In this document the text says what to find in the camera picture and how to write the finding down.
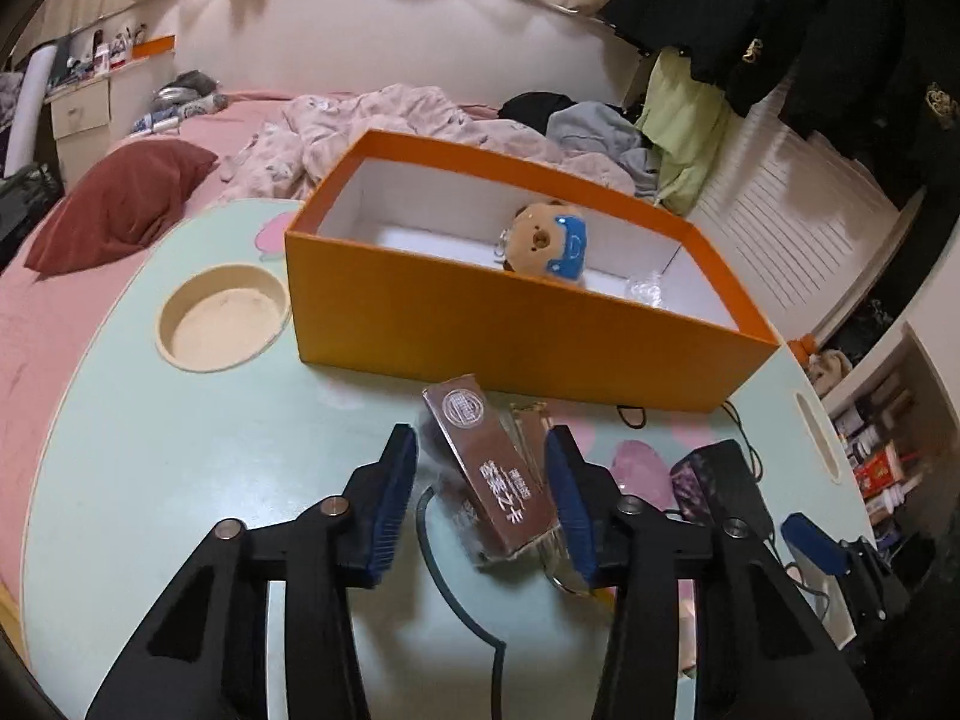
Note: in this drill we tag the beige cloth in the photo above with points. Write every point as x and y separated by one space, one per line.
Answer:
829 371

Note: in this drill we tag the black bag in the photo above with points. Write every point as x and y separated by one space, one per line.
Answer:
26 202

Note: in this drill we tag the black clothing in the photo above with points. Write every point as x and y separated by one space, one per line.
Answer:
532 109

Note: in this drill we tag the grey crumpled cloth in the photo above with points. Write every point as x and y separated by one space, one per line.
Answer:
184 94

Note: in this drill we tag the grey clothing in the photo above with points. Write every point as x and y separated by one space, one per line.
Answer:
592 131

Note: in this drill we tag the orange rectangular board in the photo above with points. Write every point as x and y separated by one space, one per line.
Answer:
154 46

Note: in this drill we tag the clear plastic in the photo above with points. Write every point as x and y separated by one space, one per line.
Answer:
646 290

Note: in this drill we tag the cream nightstand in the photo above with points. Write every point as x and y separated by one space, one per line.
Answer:
79 112

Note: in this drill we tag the brown printed carton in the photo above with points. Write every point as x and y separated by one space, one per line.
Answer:
487 480

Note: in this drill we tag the dark red pillow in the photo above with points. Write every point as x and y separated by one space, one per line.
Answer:
120 202

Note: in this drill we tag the cluster of small bottles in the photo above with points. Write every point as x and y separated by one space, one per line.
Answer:
101 56

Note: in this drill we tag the white shelf unit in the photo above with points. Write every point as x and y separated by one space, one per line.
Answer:
911 349

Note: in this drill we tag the tan plush bear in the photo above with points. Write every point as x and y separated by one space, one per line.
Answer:
536 240

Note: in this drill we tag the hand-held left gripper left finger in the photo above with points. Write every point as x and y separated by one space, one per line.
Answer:
390 510

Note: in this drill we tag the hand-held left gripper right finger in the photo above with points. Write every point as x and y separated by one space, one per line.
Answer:
570 510

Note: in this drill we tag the row of packets on shelf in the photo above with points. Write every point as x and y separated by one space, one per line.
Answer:
877 465

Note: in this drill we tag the black pouch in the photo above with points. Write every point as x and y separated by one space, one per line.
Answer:
724 484

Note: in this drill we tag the white bed headboard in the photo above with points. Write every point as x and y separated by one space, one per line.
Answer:
375 37

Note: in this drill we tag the yellow-green hanging garment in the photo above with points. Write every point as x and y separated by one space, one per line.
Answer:
682 127

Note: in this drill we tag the orange cardboard box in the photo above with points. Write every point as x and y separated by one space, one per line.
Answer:
487 337

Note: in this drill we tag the white slatted panel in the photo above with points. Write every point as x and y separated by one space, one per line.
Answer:
787 225

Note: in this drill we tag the white pole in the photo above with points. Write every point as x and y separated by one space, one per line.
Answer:
34 105

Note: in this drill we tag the black hanging jacket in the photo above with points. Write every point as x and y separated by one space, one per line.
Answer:
712 7

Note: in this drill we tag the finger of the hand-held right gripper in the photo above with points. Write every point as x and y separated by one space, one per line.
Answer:
814 540

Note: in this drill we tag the black jacket with gold emblem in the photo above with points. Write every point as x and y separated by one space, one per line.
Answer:
862 52

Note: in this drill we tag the pink bed sheet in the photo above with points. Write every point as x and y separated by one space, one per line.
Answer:
30 360

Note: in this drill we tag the pink floral blanket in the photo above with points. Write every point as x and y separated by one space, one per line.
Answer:
375 120

